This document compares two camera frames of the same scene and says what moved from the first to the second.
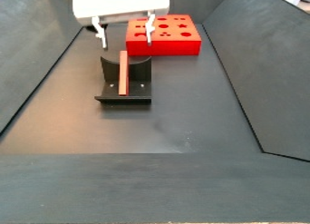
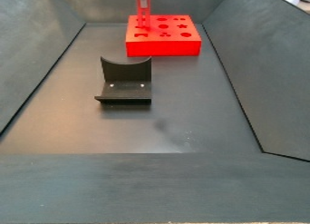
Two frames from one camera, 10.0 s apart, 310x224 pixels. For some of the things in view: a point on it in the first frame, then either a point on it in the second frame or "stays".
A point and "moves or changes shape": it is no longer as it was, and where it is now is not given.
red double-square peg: (122, 73) moves or changes shape
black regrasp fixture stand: (139, 83) stays
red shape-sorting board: (174, 38) stays
